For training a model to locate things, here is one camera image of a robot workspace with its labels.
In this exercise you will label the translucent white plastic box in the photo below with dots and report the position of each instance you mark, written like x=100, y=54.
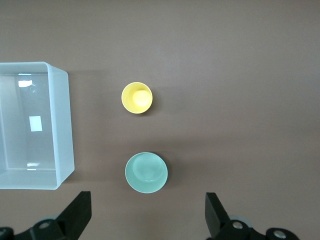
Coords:
x=61, y=125

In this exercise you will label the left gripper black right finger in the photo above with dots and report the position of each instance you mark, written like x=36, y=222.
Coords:
x=220, y=222

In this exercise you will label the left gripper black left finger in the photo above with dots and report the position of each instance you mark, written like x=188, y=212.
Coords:
x=72, y=217

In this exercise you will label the yellow plastic cup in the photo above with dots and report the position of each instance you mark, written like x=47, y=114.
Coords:
x=137, y=98

